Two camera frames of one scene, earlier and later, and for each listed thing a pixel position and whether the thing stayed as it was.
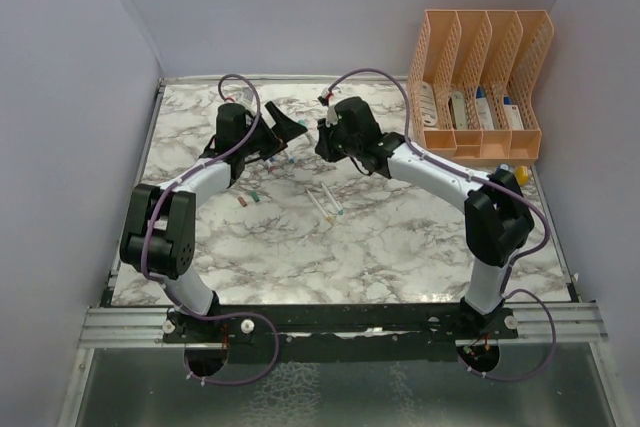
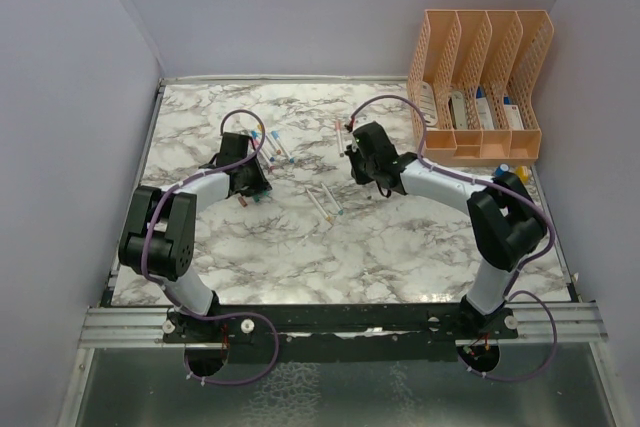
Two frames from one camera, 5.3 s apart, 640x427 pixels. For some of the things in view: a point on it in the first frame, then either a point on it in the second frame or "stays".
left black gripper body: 263,141 to 254,181
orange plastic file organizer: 471,87 stays
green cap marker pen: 333,200 stays
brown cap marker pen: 327,217 stays
